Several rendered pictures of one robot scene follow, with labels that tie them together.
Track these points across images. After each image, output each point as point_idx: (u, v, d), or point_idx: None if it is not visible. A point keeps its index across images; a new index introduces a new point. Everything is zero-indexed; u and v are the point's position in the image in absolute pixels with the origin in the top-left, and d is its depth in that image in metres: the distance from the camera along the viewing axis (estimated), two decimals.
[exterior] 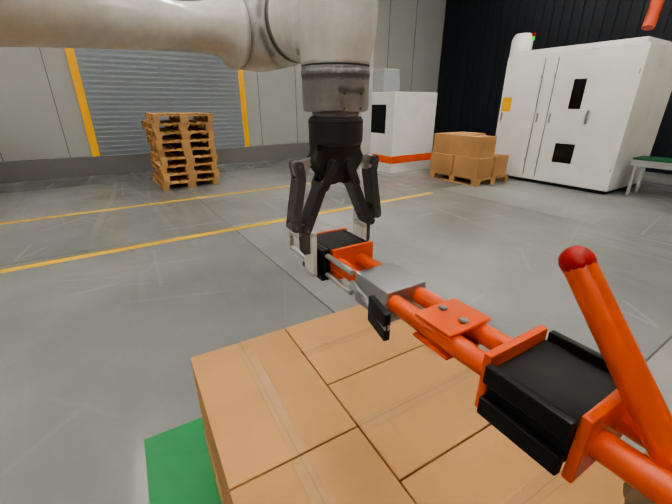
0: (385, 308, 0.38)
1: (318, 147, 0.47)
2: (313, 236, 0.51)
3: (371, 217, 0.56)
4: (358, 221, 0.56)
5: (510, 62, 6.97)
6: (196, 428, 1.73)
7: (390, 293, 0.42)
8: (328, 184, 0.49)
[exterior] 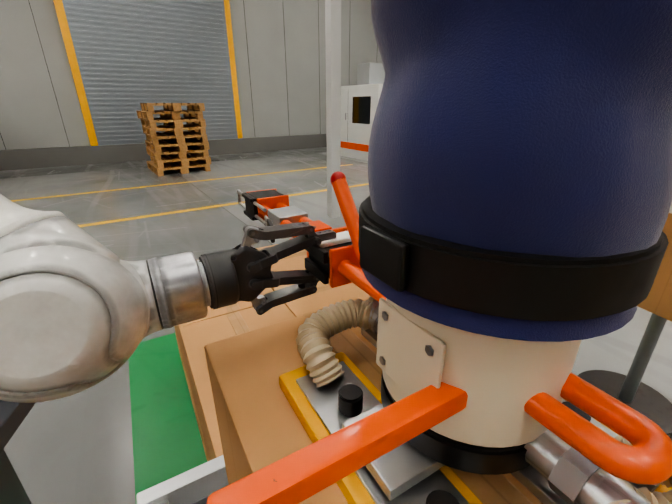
0: (272, 223, 0.64)
1: (228, 252, 0.48)
2: None
3: None
4: None
5: None
6: (171, 339, 2.10)
7: (281, 218, 0.68)
8: (263, 253, 0.52)
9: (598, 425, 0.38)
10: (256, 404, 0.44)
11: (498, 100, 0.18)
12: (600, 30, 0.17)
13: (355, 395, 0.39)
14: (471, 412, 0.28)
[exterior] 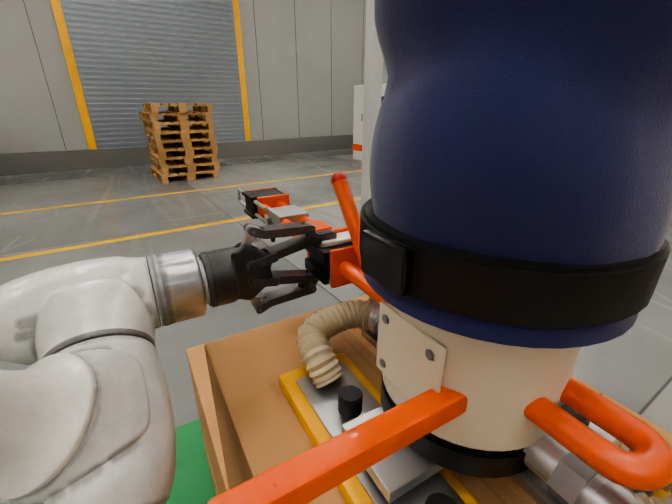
0: (272, 222, 0.64)
1: (228, 250, 0.48)
2: None
3: None
4: None
5: None
6: (193, 431, 1.52)
7: (281, 217, 0.68)
8: (264, 252, 0.52)
9: (597, 428, 0.38)
10: (256, 405, 0.44)
11: (502, 107, 0.18)
12: (606, 38, 0.16)
13: (355, 397, 0.39)
14: (471, 416, 0.28)
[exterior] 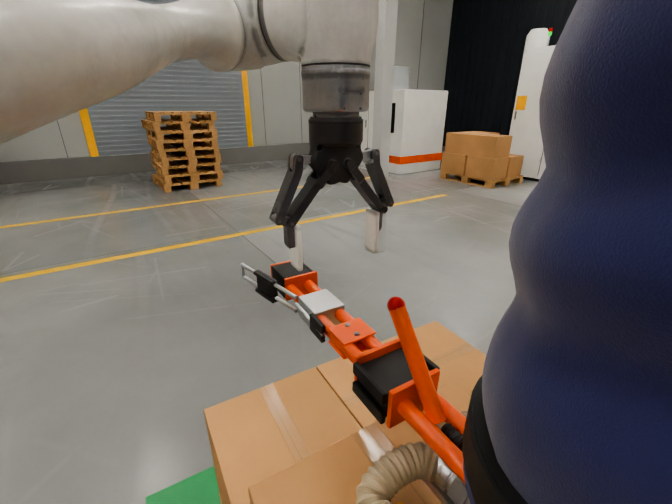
0: (321, 321, 0.59)
1: (318, 147, 0.47)
2: (297, 229, 0.50)
3: (383, 205, 0.56)
4: (371, 210, 0.57)
5: (525, 58, 6.70)
6: (207, 481, 1.45)
7: (317, 314, 0.62)
8: (324, 182, 0.49)
9: None
10: None
11: None
12: None
13: None
14: None
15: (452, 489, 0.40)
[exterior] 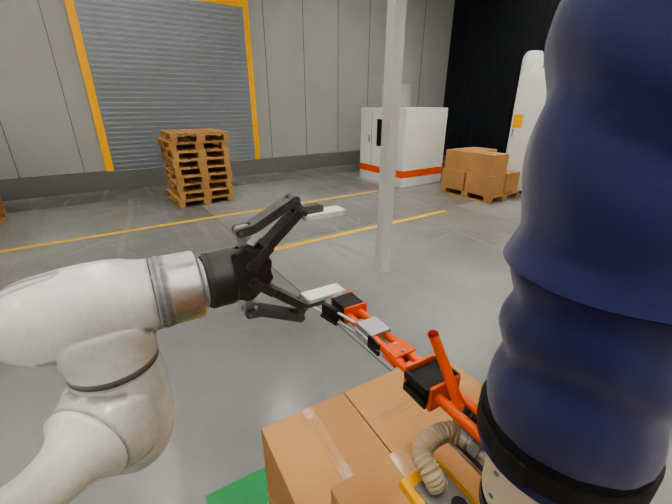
0: (377, 341, 0.86)
1: (229, 251, 0.48)
2: None
3: None
4: (304, 297, 0.56)
5: (521, 79, 7.04)
6: (253, 483, 1.79)
7: (372, 335, 0.89)
8: (260, 245, 0.51)
9: None
10: None
11: (587, 429, 0.39)
12: (635, 413, 0.38)
13: None
14: None
15: (469, 447, 0.67)
